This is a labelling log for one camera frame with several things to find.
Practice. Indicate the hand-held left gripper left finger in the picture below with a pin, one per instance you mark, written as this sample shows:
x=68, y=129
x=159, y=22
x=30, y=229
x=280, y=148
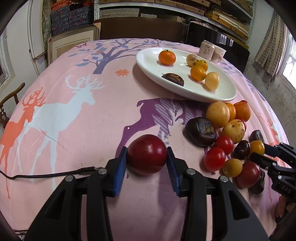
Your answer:
x=119, y=176

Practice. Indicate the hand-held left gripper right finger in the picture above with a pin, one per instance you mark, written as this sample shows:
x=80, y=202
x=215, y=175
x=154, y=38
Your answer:
x=174, y=176

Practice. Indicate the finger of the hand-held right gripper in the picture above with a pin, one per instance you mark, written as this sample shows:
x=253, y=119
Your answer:
x=272, y=150
x=261, y=160

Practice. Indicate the red plum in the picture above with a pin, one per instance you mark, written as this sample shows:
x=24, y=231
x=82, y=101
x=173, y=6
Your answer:
x=147, y=154
x=248, y=175

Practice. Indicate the striped pepino melon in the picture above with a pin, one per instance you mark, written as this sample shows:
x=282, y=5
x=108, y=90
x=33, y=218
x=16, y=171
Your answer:
x=192, y=59
x=234, y=131

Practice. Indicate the red cherry tomato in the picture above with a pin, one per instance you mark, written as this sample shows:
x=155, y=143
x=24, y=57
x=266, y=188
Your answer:
x=214, y=159
x=224, y=144
x=245, y=124

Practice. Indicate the yellow passion fruit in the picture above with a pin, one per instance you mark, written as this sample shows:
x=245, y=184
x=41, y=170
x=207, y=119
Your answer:
x=217, y=114

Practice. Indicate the pale yellow pepino melon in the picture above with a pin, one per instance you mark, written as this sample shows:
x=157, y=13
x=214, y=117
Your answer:
x=212, y=80

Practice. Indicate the white oval plate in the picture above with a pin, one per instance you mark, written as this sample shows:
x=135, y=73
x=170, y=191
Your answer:
x=152, y=62

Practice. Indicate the mandarin with green stem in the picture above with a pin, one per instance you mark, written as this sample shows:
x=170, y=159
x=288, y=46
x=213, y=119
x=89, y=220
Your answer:
x=167, y=57

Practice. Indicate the person's right hand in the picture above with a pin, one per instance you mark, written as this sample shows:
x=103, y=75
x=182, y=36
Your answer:
x=282, y=207

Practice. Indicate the dark purple plum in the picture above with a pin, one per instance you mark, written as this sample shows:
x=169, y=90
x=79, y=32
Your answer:
x=241, y=150

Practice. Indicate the tan longan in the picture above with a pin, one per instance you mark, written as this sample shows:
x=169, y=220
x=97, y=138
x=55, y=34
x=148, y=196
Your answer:
x=232, y=167

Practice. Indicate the pink deer print tablecloth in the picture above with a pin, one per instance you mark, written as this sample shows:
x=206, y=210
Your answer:
x=92, y=150

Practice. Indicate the deep orange tangerine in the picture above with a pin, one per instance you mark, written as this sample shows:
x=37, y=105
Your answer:
x=243, y=111

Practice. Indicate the light orange tangerine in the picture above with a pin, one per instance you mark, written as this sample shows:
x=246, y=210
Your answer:
x=232, y=111

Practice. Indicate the bright window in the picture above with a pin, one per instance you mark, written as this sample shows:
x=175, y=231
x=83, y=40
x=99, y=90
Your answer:
x=290, y=62

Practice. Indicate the hanging woven strips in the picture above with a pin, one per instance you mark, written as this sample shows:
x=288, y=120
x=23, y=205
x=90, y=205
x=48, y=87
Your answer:
x=270, y=46

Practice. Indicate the white paper cup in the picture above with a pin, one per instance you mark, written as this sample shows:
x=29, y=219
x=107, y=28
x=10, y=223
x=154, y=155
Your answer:
x=219, y=54

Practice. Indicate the black monitor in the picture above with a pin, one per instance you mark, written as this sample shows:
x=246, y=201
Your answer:
x=231, y=46

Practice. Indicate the pale beverage can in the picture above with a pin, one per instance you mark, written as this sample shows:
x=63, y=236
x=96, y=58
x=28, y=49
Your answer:
x=207, y=49

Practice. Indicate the carved wooden chair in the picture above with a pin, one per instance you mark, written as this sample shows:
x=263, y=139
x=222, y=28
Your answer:
x=9, y=99

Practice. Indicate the stack of flat wooden boards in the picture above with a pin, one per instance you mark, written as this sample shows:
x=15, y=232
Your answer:
x=229, y=22

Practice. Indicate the cardboard framed beige panel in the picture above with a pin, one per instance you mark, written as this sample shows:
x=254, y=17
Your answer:
x=67, y=47

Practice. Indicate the brown wooden board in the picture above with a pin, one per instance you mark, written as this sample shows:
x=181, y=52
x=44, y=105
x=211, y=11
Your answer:
x=138, y=30

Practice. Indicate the white framed window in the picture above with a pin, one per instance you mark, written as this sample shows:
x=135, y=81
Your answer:
x=5, y=67

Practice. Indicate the white panel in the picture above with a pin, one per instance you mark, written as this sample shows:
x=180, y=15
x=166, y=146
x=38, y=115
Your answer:
x=37, y=34

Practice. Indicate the stack of blue patterned boxes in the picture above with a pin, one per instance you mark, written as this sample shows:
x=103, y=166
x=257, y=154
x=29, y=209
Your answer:
x=69, y=18

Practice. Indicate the white metal shelf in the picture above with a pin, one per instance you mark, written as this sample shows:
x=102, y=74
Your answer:
x=150, y=7

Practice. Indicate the mottled grey slab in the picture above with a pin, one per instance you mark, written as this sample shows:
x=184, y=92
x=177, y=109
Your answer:
x=47, y=20

